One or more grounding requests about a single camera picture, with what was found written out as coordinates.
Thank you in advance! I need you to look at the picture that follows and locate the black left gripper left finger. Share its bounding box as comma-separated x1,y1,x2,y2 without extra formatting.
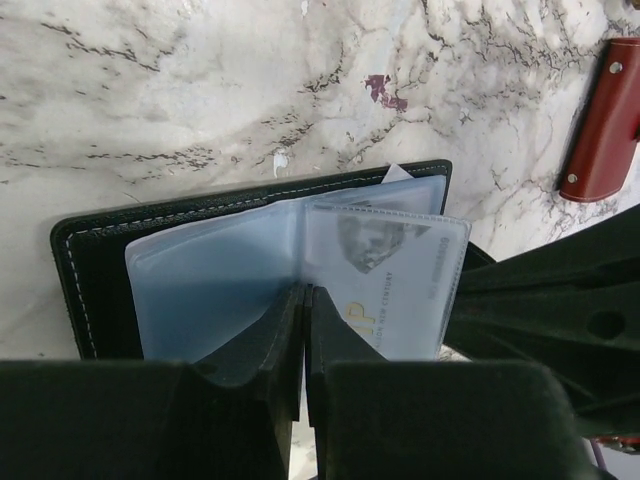
1,285,306,479

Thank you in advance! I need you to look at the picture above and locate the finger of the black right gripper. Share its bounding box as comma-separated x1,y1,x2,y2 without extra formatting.
444,207,639,435

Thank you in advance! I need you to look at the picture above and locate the silver VIP card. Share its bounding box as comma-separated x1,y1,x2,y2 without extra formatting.
302,202,471,361

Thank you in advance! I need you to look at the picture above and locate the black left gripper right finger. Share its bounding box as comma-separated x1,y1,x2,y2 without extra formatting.
304,287,601,479

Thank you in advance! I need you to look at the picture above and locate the red leather card holder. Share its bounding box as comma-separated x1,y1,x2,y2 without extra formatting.
559,37,639,203

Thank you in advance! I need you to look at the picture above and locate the black leather card holder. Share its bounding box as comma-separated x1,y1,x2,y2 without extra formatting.
51,160,452,362

